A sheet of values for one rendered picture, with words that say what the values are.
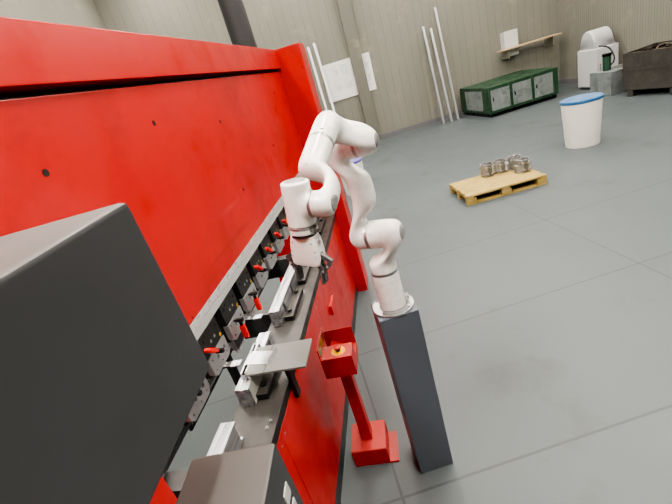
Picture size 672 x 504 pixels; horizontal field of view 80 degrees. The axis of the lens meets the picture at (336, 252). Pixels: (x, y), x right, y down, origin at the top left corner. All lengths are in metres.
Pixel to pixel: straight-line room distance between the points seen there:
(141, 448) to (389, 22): 11.96
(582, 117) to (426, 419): 5.76
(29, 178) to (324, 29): 10.95
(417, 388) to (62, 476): 1.83
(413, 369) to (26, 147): 1.63
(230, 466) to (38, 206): 0.72
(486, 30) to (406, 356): 11.77
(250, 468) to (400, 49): 11.85
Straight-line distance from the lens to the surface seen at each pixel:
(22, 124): 1.13
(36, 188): 1.09
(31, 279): 0.31
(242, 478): 0.57
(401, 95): 12.12
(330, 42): 11.75
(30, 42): 1.23
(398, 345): 1.86
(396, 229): 1.61
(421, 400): 2.10
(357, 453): 2.49
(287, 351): 1.79
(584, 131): 7.25
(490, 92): 11.08
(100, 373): 0.34
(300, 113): 3.55
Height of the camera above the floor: 2.00
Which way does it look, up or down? 23 degrees down
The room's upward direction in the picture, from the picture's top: 17 degrees counter-clockwise
